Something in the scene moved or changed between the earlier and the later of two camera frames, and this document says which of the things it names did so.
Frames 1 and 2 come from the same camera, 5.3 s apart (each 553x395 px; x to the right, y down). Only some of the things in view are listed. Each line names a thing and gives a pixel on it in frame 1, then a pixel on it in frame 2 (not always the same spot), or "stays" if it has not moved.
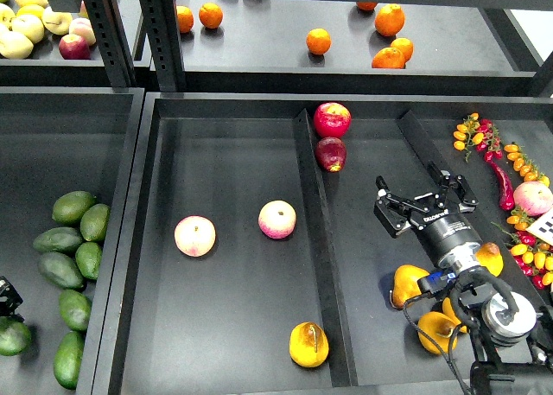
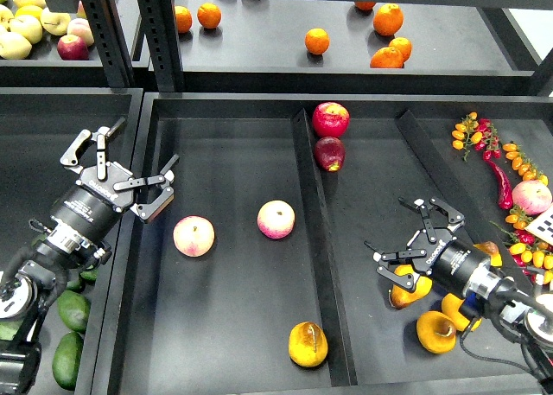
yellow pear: (308, 345) stays
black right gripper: (451, 238) to (455, 264)
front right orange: (389, 58) stays
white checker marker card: (543, 227) stays
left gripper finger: (9, 300) to (94, 203)
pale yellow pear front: (15, 46) stays
